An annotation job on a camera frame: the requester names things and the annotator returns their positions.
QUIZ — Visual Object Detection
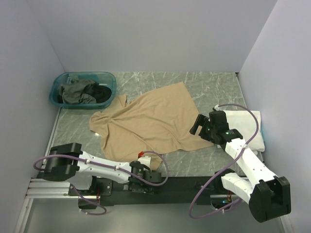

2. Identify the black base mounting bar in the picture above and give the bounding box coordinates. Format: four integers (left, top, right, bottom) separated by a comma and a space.
68, 176, 234, 210

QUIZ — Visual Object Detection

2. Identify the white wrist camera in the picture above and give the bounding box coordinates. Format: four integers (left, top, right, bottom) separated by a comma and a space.
212, 105, 224, 112
138, 151, 151, 168

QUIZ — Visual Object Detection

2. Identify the folded white t shirt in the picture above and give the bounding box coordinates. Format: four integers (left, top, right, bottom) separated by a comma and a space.
224, 110, 265, 153

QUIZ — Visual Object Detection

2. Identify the grey green t shirt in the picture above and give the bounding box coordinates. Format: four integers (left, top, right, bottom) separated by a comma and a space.
58, 79, 99, 104

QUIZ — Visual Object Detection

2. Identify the teal plastic laundry basket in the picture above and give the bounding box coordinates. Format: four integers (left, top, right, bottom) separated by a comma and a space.
49, 72, 117, 109

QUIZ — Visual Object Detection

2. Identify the black t shirt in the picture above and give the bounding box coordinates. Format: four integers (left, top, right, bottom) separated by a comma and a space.
91, 85, 112, 103

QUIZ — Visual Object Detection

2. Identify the aluminium frame rail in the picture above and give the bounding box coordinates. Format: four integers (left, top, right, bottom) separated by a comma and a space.
25, 179, 70, 199

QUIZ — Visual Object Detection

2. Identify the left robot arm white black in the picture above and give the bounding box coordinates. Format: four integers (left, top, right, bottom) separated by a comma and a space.
33, 143, 168, 195

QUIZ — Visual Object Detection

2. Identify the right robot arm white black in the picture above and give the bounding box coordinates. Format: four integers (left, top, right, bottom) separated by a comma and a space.
190, 107, 291, 222

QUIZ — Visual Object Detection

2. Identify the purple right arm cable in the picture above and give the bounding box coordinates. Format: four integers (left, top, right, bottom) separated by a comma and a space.
189, 103, 259, 219

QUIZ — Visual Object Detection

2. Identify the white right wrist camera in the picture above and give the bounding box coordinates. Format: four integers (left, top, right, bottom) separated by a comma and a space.
212, 105, 224, 112

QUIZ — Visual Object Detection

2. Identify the beige t shirt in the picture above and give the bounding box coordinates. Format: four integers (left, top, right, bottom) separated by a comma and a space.
89, 82, 213, 162

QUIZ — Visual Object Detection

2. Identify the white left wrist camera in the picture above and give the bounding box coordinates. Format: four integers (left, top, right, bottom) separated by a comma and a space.
138, 151, 151, 168

